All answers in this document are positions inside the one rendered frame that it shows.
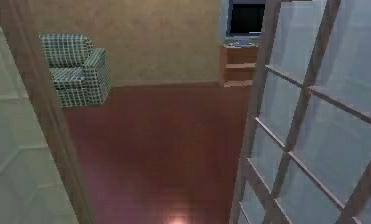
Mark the black television set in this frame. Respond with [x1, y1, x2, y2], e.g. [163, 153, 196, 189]
[225, 0, 267, 47]

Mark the brown wooden shelf unit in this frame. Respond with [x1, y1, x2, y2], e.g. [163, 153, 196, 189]
[221, 42, 260, 89]

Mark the green checked armchair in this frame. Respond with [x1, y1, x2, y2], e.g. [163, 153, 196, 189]
[38, 33, 112, 108]

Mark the glass paned wooden door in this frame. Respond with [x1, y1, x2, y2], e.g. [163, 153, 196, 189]
[228, 0, 371, 224]

